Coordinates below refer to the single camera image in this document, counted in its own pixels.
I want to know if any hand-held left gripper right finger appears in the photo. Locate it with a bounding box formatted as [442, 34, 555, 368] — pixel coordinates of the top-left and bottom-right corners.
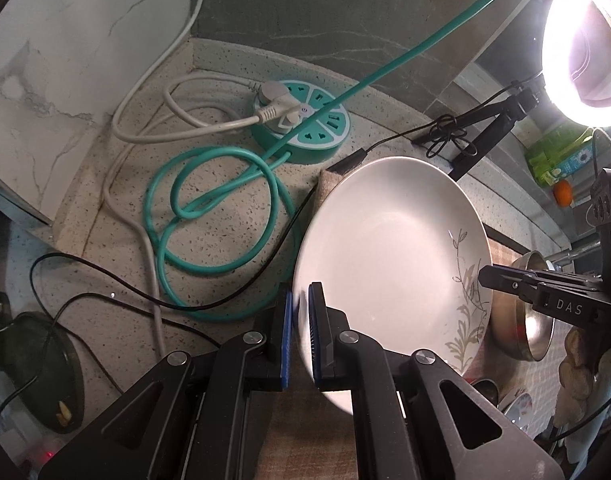
[308, 281, 566, 480]

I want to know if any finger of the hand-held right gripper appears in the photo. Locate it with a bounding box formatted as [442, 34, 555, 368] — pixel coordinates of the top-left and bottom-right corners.
[478, 264, 602, 307]

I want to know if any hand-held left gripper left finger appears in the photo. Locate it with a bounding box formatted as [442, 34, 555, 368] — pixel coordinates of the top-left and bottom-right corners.
[38, 289, 292, 480]

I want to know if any white plate with grass print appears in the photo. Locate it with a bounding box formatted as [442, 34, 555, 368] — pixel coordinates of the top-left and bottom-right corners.
[291, 156, 492, 417]

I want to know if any floral white plate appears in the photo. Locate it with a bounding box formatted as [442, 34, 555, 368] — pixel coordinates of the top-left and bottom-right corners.
[500, 390, 536, 433]

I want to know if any person's right hand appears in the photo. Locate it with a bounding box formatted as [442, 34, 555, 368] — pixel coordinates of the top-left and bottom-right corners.
[558, 330, 599, 413]

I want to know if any beige plaid cloth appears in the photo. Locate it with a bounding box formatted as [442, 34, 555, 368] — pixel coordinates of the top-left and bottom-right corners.
[258, 167, 586, 480]

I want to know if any small steel bowl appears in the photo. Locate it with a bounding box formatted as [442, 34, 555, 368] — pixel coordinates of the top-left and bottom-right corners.
[470, 379, 501, 406]

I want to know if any green dish soap bottle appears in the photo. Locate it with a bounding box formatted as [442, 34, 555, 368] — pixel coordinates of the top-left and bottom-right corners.
[524, 127, 593, 186]

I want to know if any black tripod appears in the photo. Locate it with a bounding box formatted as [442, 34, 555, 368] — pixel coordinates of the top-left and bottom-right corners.
[415, 85, 539, 181]

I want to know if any round green power strip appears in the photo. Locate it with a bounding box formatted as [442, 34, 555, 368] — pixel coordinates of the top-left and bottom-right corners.
[250, 79, 352, 166]

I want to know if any white power plug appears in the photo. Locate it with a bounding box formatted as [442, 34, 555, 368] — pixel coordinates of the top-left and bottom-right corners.
[254, 81, 298, 122]

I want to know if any white power cable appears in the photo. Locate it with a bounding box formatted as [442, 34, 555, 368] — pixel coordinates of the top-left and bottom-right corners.
[102, 110, 168, 361]
[111, 0, 262, 143]

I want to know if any thin black cable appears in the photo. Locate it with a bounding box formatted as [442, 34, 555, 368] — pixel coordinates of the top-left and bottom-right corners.
[0, 72, 543, 411]

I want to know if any black inline cable controller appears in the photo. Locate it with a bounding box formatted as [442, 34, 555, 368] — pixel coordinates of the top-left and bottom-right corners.
[330, 149, 366, 173]

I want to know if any white ring light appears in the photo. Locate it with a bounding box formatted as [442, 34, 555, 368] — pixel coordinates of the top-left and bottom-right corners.
[540, 0, 611, 128]

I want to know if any green power cable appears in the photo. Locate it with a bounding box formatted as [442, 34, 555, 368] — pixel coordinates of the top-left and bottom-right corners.
[144, 0, 539, 322]

